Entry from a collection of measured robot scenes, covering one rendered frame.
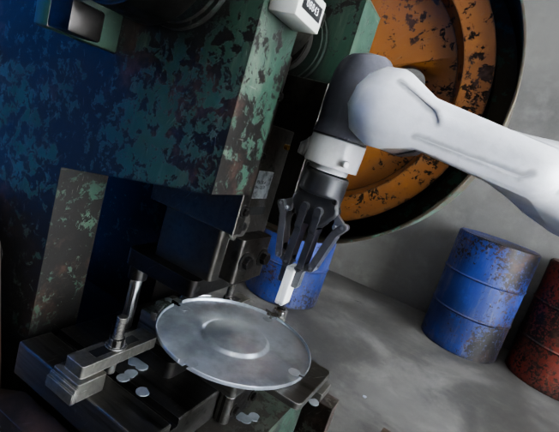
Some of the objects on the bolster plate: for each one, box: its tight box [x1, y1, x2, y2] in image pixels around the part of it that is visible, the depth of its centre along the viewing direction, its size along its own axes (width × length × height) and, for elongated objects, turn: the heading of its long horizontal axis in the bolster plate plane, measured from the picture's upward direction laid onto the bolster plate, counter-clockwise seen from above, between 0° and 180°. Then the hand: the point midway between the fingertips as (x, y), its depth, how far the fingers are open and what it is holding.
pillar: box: [122, 279, 142, 329], centre depth 76 cm, size 2×2×14 cm
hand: (288, 284), depth 70 cm, fingers closed
